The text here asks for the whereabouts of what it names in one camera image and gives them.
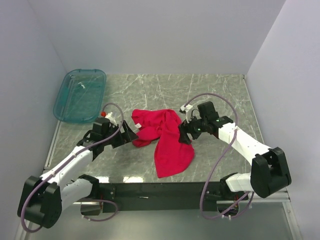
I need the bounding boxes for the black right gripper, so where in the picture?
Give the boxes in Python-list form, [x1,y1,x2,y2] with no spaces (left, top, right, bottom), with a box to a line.
[178,112,208,145]

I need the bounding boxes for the aluminium frame rail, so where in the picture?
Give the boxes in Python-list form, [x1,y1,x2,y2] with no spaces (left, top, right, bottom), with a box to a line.
[14,121,61,240]

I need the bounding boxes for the teal transparent plastic bin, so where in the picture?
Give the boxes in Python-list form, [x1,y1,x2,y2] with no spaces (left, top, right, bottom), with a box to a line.
[53,69,107,124]

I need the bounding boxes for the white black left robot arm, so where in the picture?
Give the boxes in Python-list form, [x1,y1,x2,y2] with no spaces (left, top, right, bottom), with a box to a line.
[17,117,138,229]

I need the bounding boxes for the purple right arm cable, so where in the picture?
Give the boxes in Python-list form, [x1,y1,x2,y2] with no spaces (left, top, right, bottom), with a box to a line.
[184,92,255,220]

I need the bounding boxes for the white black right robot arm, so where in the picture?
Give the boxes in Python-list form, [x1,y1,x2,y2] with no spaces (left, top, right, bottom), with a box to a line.
[178,101,292,200]

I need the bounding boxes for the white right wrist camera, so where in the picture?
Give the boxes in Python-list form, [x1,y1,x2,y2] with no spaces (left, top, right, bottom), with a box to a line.
[179,104,194,115]

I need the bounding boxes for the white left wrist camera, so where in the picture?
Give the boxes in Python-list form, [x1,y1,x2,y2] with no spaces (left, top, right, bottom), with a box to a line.
[100,111,117,126]

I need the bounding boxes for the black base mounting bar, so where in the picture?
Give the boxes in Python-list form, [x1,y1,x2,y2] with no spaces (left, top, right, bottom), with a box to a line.
[79,182,250,216]

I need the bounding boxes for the red t shirt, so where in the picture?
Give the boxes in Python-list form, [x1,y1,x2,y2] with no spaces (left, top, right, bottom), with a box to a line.
[131,109,195,178]

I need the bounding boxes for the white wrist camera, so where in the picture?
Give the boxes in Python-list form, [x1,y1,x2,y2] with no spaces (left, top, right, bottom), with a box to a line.
[100,111,117,126]
[179,104,194,115]

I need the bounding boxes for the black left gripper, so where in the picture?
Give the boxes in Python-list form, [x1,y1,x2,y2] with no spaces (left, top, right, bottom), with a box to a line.
[102,120,138,148]

